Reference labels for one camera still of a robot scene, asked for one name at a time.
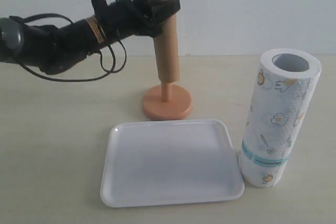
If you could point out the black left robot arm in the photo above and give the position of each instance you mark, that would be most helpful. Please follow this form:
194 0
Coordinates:
54 50

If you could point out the brown cardboard tube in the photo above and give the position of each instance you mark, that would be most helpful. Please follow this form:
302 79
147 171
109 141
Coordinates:
166 51

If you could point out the printed paper towel roll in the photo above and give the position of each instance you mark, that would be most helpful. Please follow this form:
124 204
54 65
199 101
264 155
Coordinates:
284 86

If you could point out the wooden paper towel holder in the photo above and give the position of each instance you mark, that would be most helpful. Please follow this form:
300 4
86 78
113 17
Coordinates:
167 101

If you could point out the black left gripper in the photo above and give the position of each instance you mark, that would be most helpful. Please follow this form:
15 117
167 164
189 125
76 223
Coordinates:
124 18

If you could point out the white plastic tray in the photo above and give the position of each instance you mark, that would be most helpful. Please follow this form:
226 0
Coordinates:
170 162

